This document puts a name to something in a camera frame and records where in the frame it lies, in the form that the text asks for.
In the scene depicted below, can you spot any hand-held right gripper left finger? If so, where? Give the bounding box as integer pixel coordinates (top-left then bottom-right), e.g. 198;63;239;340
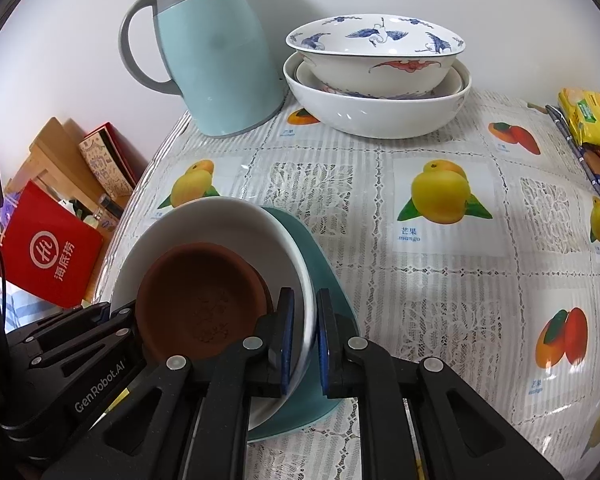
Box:
40;287;295;480

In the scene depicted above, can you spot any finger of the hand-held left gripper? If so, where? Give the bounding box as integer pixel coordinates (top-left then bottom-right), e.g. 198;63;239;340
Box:
5;304;112;349
25;302;142;390

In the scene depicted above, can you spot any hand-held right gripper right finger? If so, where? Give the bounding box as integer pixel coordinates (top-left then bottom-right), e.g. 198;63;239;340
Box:
317;288;563;480

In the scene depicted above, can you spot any teal square plate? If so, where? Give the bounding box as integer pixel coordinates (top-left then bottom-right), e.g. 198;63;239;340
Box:
247;206;361;443

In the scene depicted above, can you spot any brown terracotta saucer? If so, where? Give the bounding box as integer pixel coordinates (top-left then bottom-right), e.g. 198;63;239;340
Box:
135;242;275;361

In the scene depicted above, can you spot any blue white plaid fabric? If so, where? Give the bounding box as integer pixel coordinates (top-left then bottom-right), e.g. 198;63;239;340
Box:
2;280;51;333

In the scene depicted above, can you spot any red paper bag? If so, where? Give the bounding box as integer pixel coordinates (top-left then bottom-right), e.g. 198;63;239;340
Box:
0;181;105;309

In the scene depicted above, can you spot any dark small bottle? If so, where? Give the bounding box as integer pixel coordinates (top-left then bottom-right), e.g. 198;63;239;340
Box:
97;194;126;221

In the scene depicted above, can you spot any patterned box with red side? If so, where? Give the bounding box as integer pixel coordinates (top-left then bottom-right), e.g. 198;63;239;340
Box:
78;122;148;198

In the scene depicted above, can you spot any wooden board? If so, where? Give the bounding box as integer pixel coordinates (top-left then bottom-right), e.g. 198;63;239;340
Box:
2;117;131;211

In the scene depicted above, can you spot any large plain white bowl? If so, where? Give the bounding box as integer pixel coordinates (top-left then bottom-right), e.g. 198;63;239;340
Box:
283;52;473;139

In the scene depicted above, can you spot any white bowl with patterned base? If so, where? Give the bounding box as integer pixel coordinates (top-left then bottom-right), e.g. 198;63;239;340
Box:
295;57;466;101

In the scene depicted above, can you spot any blue crane pattern bowl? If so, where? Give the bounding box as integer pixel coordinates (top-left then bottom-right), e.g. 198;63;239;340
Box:
286;15;467;100

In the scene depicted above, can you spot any pale blue thermos jug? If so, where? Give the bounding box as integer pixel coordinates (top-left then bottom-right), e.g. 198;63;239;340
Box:
119;0;287;138

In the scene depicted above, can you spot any yellow snack packet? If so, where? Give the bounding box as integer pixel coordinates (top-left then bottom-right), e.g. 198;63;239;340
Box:
558;87;600;150

